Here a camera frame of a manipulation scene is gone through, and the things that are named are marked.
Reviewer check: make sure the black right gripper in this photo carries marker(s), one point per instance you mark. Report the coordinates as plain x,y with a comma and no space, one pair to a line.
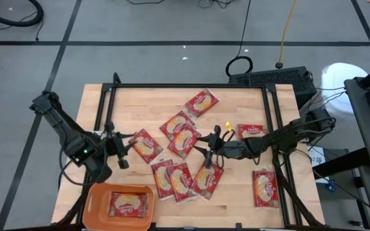
218,149

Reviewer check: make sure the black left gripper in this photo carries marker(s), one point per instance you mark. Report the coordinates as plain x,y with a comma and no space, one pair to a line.
114,146

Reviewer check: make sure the red Orville popcorn bag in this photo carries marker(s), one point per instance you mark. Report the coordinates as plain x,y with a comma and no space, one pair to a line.
207,181
146,146
128,204
201,102
161,179
265,189
181,183
250,130
184,142
175,124

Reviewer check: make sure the orange plastic basket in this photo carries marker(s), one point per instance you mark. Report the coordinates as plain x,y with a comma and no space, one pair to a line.
95,205

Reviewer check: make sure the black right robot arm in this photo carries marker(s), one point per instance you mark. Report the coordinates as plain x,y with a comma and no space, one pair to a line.
268,139

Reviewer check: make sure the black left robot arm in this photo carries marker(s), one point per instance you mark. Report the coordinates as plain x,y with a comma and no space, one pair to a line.
66,131

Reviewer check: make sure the white paper sheet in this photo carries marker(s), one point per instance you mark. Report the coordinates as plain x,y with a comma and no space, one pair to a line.
316,158

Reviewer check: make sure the small blue tag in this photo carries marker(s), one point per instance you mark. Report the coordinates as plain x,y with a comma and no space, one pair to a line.
331,186

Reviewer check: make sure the white round stool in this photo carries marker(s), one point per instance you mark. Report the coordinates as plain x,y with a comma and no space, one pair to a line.
339,77

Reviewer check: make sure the grey side table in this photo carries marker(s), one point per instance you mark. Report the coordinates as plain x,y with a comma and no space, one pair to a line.
365,128

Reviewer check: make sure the black metal table frame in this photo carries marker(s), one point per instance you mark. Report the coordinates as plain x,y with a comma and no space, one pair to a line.
188,85

